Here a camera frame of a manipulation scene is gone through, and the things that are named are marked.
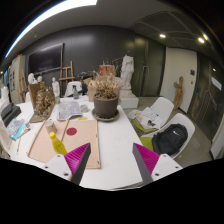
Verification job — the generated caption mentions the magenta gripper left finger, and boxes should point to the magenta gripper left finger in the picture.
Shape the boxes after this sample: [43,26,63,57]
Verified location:
[43,142,92,186]

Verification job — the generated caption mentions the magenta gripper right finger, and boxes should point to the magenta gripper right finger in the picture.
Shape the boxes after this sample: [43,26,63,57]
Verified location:
[132,142,184,185]

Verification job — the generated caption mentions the yellow plastic bottle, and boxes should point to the yellow plastic bottle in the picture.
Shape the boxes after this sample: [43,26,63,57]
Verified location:
[49,132,67,155]

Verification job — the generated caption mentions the brown cardboard mat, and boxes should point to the brown cardboard mat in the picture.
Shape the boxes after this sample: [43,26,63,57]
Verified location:
[28,120,101,169]

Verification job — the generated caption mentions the black backpack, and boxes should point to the black backpack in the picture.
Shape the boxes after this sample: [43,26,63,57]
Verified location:
[152,124,188,156]

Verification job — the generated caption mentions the red round sticker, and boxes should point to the red round sticker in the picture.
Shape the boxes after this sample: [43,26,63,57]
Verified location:
[66,128,77,136]

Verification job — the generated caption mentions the yellow sticky note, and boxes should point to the yellow sticky note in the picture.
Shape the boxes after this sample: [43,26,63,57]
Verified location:
[78,117,88,120]

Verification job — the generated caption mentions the papers on chair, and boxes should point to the papers on chair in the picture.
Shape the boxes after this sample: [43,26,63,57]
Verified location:
[136,107,162,129]

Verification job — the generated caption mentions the small paper cup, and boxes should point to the small paper cup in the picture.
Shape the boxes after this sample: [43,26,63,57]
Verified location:
[45,120,57,133]

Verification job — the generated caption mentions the open magazine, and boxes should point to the open magazine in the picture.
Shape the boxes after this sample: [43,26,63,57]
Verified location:
[57,101,82,120]

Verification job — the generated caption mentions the grey pot saucer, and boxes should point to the grey pot saucer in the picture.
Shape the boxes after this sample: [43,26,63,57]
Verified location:
[91,108,121,123]

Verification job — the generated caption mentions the white chair near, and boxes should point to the white chair near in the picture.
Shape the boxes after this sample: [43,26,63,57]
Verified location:
[140,113,195,158]

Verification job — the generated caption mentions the white chair far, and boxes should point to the white chair far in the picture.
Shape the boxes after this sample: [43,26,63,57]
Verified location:
[127,96,175,134]

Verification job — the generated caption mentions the grey plant pot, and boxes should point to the grey plant pot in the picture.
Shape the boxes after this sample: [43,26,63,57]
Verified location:
[94,97,118,119]

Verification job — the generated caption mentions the clear spray bottle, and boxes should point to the clear spray bottle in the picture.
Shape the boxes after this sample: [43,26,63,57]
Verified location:
[73,85,79,99]

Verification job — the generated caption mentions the white chair behind table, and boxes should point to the white chair behind table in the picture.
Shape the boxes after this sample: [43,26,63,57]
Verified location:
[64,81,82,97]

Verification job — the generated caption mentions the brown crumpled sculpture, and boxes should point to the brown crumpled sculpture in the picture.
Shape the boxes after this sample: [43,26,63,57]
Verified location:
[28,82,55,123]

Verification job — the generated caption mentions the colourful booklet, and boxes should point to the colourful booklet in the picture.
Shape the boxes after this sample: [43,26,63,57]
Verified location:
[6,119,30,140]

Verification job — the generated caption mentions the dried brown plant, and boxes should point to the dried brown plant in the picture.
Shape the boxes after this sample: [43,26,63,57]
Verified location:
[89,79,119,100]

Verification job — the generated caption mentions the small white figurine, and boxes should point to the small white figurine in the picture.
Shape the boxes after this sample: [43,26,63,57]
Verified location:
[52,77,60,97]

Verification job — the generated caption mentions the wooden figure sculpture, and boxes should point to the wooden figure sculpture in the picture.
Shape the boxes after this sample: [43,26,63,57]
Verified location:
[173,76,184,110]

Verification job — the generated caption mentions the black box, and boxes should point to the black box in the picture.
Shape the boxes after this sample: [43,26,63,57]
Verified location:
[0,103,21,127]

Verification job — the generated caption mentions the wooden easel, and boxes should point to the wooden easel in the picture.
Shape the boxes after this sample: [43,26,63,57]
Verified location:
[59,62,75,94]

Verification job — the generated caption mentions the white bust sculpture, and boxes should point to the white bust sculpture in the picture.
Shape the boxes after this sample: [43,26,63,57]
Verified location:
[28,73,38,84]

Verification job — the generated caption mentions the large white statue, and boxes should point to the large white statue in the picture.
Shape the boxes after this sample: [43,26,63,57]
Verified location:
[121,55,134,90]

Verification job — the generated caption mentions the white statue pedestal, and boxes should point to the white statue pedestal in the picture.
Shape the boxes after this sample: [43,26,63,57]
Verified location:
[119,89,139,109]

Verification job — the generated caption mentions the black wall television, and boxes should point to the black wall television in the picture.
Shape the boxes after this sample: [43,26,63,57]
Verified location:
[28,43,63,74]

